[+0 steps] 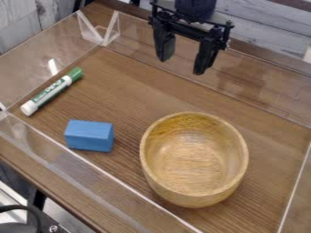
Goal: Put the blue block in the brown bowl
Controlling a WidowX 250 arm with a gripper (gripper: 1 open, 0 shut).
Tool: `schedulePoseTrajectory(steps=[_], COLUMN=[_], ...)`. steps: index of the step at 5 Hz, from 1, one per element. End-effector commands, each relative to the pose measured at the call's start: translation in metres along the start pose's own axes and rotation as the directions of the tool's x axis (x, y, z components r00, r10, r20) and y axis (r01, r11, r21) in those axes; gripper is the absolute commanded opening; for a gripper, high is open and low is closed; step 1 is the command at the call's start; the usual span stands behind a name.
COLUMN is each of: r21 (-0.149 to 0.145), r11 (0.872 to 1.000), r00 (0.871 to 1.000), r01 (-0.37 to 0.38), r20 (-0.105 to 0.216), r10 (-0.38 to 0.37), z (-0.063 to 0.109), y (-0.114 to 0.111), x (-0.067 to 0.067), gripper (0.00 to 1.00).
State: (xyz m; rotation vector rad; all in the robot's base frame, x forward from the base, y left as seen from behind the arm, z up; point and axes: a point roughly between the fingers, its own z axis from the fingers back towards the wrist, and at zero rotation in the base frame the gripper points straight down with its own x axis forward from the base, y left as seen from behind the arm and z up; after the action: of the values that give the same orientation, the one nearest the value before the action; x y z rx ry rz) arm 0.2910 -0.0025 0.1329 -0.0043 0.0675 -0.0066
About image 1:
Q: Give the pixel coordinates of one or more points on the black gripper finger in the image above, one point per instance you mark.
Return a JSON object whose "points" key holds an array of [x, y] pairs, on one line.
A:
{"points": [[207, 52], [164, 43]]}

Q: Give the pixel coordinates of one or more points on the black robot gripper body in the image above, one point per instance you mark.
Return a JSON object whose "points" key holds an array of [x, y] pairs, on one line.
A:
{"points": [[192, 19]]}

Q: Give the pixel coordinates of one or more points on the blue rectangular block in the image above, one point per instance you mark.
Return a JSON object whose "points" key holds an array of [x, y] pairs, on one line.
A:
{"points": [[89, 135]]}

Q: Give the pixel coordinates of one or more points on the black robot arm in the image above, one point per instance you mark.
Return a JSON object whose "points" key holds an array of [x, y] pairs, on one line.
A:
{"points": [[191, 19]]}

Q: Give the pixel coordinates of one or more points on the light brown wooden bowl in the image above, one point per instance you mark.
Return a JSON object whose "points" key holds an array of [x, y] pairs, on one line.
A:
{"points": [[193, 158]]}

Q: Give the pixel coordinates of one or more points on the green and white marker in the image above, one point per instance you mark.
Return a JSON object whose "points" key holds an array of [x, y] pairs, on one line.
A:
{"points": [[50, 91]]}

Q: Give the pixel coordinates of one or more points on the black table frame bracket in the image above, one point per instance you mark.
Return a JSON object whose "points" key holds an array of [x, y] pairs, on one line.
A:
{"points": [[36, 201]]}

